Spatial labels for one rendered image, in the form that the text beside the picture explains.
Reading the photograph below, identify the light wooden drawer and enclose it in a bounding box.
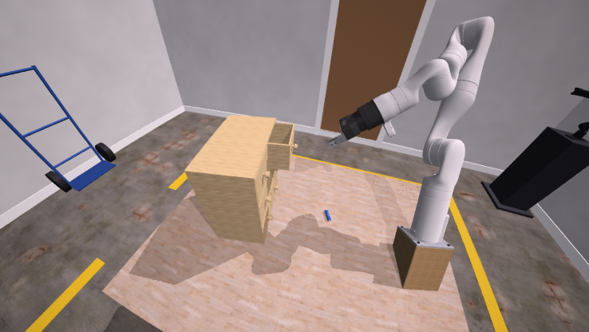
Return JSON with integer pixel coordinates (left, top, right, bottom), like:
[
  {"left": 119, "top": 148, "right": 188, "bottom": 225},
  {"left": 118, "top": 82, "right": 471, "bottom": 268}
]
[
  {"left": 255, "top": 147, "right": 270, "bottom": 202},
  {"left": 268, "top": 122, "right": 298, "bottom": 171},
  {"left": 271, "top": 171, "right": 279, "bottom": 207},
  {"left": 263, "top": 202, "right": 273, "bottom": 241},
  {"left": 259, "top": 178, "right": 271, "bottom": 225},
  {"left": 269, "top": 168, "right": 278, "bottom": 186}
]

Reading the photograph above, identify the small wooden chest of drawers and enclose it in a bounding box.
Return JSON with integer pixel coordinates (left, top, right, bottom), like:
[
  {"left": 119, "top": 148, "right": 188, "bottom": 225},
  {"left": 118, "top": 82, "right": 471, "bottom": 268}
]
[{"left": 184, "top": 115, "right": 276, "bottom": 244}]

